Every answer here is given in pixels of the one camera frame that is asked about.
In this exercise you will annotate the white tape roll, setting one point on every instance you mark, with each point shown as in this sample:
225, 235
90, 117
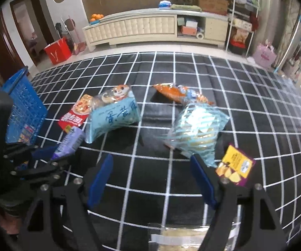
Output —
199, 35

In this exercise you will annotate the blue white tissue box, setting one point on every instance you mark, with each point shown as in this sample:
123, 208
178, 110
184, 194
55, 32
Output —
164, 4

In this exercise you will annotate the cardboard box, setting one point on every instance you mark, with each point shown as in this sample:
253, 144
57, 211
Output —
213, 5

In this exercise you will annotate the teal striped snack packet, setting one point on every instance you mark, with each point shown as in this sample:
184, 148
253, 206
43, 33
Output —
197, 130

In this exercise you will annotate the beige patterned curtain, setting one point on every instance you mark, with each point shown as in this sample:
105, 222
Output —
293, 31

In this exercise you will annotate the black checked tablecloth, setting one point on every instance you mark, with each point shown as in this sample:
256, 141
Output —
153, 141

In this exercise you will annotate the blue plastic basket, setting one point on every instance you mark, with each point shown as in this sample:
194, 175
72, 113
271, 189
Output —
27, 104

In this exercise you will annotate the small blue box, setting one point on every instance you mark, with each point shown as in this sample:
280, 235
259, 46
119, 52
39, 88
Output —
191, 23

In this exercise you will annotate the red paper bag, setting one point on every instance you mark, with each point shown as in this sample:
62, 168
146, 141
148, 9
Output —
58, 51

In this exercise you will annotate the brown door frame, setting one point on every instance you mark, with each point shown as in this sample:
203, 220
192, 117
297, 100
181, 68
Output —
17, 10

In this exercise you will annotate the pink tote bag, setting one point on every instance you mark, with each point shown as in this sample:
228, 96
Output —
265, 55

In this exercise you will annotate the red pizza snack packet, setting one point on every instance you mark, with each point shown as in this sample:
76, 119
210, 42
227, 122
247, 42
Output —
74, 115

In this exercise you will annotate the floor mop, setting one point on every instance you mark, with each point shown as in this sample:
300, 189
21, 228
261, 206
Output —
68, 34

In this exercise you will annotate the orange snack packet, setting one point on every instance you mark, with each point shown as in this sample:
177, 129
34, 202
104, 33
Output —
179, 94

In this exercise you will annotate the cream TV cabinet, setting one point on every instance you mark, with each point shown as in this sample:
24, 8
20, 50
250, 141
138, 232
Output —
140, 27

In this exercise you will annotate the yellow purple snack packet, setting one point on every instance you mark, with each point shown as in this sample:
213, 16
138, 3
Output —
235, 166

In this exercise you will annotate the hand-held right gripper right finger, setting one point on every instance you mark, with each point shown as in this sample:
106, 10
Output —
205, 185

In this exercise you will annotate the blue fruit bowl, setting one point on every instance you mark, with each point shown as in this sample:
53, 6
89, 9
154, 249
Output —
94, 22

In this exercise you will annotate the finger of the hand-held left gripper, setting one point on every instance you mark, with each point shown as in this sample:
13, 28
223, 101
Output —
43, 153
43, 170

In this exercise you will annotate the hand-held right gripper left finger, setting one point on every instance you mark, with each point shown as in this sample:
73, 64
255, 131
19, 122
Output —
100, 183

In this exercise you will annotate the light blue snack packet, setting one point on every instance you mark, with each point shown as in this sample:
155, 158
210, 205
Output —
113, 115

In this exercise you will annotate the green folded cloth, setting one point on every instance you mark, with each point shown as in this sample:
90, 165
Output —
185, 7

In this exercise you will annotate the clear cracker packet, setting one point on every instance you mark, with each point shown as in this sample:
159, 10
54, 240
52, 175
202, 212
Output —
179, 236

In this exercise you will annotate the small orange box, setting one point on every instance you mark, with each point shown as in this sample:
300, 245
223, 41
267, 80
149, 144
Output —
188, 30

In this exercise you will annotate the arched silver frame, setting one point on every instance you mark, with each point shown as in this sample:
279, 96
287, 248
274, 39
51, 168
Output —
289, 47

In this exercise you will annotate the pile of oranges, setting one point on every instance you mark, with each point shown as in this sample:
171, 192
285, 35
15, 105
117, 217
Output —
96, 17

